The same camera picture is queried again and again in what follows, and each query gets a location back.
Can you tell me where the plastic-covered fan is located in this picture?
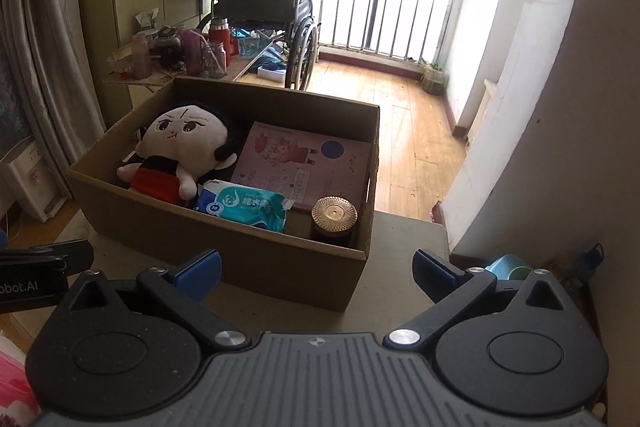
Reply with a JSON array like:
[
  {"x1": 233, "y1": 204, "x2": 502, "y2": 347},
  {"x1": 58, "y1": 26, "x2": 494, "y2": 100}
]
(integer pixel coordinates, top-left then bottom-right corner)
[{"x1": 0, "y1": 47, "x2": 33, "y2": 158}]

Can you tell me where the teal storage basket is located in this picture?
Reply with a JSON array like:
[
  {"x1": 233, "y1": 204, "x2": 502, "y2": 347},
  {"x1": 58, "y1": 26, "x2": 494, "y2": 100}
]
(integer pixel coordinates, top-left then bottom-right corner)
[{"x1": 237, "y1": 29, "x2": 273, "y2": 58}]

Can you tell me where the red thermos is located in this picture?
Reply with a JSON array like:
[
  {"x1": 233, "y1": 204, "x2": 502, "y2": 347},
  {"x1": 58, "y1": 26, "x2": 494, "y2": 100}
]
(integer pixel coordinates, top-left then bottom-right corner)
[{"x1": 207, "y1": 18, "x2": 231, "y2": 58}]

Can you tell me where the potted plant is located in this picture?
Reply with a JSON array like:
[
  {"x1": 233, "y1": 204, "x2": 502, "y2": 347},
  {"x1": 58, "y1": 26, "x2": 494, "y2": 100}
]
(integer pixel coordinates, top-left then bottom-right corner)
[{"x1": 422, "y1": 62, "x2": 447, "y2": 96}]

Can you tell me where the pink cartoon notebook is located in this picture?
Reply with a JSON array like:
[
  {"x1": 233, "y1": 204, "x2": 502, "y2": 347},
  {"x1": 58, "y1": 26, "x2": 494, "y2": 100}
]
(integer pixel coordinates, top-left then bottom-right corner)
[{"x1": 231, "y1": 121, "x2": 373, "y2": 212}]

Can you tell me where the beige curtain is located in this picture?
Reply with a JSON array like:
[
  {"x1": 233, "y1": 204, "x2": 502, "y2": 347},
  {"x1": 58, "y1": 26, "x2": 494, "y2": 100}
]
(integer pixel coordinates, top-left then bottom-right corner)
[{"x1": 0, "y1": 0, "x2": 108, "y2": 208}]

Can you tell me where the pink bottle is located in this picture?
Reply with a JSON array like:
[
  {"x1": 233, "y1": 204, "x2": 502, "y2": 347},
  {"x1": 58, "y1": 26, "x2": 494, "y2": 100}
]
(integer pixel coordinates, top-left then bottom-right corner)
[{"x1": 131, "y1": 34, "x2": 153, "y2": 78}]

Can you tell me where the plush doll with black hair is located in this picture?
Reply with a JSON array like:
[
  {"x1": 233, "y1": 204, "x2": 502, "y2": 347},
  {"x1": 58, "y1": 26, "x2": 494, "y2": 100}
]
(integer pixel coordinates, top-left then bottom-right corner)
[{"x1": 116, "y1": 102, "x2": 241, "y2": 208}]

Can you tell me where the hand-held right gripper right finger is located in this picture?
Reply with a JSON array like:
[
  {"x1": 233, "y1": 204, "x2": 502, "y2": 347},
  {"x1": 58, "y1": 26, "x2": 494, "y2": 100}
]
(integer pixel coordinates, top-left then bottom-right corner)
[{"x1": 382, "y1": 248, "x2": 581, "y2": 355}]

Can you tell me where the metal window railing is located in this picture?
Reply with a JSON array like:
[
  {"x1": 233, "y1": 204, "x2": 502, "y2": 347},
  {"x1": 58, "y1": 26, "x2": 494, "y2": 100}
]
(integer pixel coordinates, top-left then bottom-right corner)
[{"x1": 320, "y1": 0, "x2": 468, "y2": 68}]

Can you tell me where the light blue stool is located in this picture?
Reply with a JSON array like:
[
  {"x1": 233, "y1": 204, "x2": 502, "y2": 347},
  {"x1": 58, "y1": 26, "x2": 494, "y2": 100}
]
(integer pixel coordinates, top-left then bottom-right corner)
[{"x1": 485, "y1": 254, "x2": 533, "y2": 283}]

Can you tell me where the pink cup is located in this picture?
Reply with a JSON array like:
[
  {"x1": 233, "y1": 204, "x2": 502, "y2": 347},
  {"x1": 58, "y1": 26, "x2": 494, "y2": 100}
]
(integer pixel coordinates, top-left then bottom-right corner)
[{"x1": 182, "y1": 28, "x2": 203, "y2": 76}]

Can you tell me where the black jar with gold lid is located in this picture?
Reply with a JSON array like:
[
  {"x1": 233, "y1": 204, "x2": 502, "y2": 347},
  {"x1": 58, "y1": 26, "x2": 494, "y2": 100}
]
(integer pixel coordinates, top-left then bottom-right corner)
[{"x1": 310, "y1": 196, "x2": 360, "y2": 248}]

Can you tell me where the brown cardboard box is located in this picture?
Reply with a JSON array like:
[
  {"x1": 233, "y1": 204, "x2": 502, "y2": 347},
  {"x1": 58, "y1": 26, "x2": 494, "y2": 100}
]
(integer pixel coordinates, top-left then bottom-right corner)
[{"x1": 66, "y1": 76, "x2": 381, "y2": 313}]

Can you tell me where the blue white wet wipes pack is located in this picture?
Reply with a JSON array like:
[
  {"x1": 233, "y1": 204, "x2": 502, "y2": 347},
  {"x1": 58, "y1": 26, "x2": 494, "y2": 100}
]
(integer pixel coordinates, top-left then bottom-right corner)
[{"x1": 192, "y1": 179, "x2": 296, "y2": 234}]

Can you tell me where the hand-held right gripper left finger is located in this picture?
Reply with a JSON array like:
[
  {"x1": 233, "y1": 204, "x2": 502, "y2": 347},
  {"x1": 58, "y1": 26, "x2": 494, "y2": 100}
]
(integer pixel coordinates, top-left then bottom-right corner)
[{"x1": 57, "y1": 248, "x2": 253, "y2": 353}]

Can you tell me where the clear glass jar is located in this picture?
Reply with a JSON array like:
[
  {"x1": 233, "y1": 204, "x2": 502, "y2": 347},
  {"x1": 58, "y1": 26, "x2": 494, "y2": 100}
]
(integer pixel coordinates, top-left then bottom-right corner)
[{"x1": 201, "y1": 42, "x2": 227, "y2": 78}]

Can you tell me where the tissue box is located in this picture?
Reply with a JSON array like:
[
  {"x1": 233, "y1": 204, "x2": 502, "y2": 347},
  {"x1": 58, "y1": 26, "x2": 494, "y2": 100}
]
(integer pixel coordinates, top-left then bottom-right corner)
[{"x1": 134, "y1": 8, "x2": 161, "y2": 38}]

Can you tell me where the pink printed cloth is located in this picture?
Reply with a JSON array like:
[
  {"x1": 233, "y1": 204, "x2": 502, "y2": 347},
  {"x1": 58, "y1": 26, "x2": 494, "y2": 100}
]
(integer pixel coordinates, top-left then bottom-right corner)
[{"x1": 0, "y1": 332, "x2": 41, "y2": 427}]

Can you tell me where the white floor appliance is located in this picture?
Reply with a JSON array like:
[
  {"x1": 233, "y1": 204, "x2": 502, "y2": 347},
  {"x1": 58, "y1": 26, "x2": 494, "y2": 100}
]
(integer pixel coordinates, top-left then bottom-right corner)
[{"x1": 7, "y1": 142, "x2": 71, "y2": 224}]

